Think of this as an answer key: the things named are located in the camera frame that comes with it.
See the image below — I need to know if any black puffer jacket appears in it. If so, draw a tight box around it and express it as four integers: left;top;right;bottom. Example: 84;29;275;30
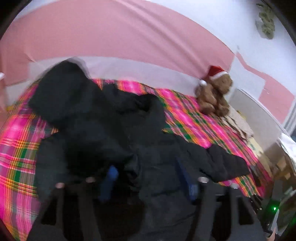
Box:
29;61;249;240

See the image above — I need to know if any white bed headboard panel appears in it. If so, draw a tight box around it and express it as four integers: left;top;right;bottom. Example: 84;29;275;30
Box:
229;89;287;151

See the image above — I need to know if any beige patterned folded cloth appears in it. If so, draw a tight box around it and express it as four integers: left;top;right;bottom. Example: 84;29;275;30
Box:
222;106;254;143

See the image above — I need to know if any pink plaid bed sheet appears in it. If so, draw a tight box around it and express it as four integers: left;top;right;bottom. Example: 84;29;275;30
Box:
0;78;271;241

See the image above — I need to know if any brown teddy bear santa hat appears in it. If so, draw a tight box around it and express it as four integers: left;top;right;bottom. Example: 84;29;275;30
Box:
195;65;233;117

